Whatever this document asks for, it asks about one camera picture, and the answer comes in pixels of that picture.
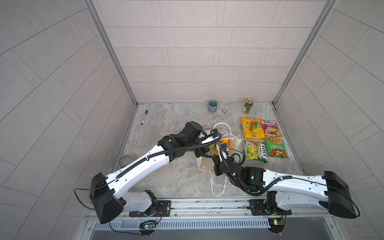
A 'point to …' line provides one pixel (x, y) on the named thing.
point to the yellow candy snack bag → (252, 128)
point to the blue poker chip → (224, 110)
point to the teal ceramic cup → (212, 106)
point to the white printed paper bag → (208, 163)
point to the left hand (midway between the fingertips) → (213, 143)
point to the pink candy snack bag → (271, 129)
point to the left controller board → (148, 225)
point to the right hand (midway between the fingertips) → (211, 161)
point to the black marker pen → (144, 117)
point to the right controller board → (277, 225)
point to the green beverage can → (248, 103)
